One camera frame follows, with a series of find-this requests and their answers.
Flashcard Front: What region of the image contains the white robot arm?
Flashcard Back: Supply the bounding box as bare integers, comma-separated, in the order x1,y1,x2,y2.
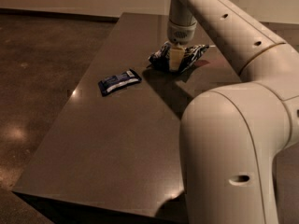
168,0,299,224

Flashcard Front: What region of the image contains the blue Kettle chip bag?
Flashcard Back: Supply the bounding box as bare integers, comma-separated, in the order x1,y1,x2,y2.
149,41,209,73

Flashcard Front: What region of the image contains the dark blue snack bar wrapper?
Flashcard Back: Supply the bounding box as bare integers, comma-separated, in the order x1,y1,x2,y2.
98,69,142,96

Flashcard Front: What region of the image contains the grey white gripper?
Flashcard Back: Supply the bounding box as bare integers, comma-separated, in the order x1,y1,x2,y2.
167,21,197,72

